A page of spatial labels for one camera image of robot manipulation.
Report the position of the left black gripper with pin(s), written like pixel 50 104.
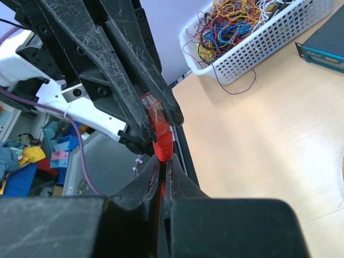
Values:
pixel 108 47

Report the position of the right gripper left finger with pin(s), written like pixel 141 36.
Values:
pixel 120 225

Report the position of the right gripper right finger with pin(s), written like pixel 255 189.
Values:
pixel 200 226

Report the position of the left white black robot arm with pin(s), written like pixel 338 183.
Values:
pixel 28 70

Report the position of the colourful clutter beyond table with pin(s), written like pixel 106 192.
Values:
pixel 19 163

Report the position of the white perforated plastic basket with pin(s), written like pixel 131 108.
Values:
pixel 229 38

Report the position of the dark blue network switch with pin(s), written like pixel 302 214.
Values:
pixel 325 46

